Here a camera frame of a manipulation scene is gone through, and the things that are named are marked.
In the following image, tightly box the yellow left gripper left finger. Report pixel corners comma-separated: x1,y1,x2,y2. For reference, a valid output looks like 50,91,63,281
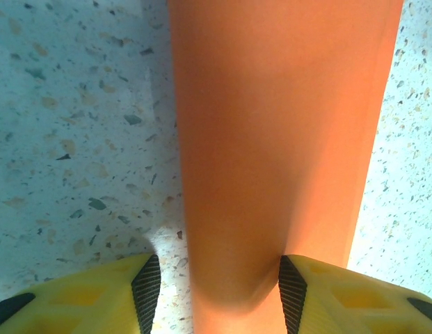
0,253,162,334

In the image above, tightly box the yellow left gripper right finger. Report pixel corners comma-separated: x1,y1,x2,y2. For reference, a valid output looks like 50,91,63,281
278,253,432,334

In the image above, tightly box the orange paper sheet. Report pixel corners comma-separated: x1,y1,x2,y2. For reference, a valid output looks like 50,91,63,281
166,0,405,334

